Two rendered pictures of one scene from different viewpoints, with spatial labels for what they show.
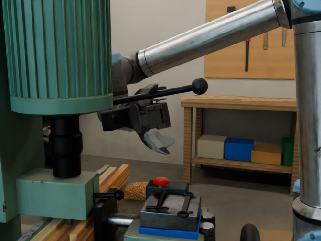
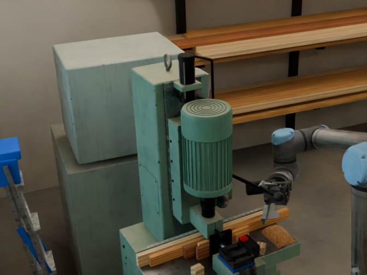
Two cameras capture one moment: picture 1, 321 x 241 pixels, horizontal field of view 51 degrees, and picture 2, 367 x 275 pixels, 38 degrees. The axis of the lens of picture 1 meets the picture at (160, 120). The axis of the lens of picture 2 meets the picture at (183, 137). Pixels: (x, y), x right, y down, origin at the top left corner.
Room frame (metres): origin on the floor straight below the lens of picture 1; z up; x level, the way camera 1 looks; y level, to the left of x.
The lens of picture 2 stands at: (-0.50, -1.10, 2.17)
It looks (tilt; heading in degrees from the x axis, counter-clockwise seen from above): 26 degrees down; 52
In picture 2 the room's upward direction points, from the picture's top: 2 degrees counter-clockwise
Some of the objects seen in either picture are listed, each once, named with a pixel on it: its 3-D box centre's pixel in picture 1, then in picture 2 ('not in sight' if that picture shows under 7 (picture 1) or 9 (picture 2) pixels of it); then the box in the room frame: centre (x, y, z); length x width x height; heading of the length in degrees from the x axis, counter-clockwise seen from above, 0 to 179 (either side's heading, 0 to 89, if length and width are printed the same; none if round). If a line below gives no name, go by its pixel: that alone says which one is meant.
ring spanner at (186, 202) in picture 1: (186, 203); (239, 256); (0.54, -0.04, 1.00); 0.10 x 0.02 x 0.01; 169
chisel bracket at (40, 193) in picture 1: (59, 195); (206, 221); (0.60, 0.19, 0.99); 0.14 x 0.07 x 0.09; 79
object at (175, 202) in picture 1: (171, 204); (240, 252); (0.57, -0.02, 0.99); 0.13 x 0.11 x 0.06; 169
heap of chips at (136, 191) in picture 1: (145, 188); (277, 233); (0.83, 0.04, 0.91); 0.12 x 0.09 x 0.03; 79
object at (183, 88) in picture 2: not in sight; (186, 77); (0.62, 0.31, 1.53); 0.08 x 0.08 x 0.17; 79
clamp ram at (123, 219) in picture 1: (121, 220); (225, 247); (0.59, 0.07, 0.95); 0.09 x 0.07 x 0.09; 169
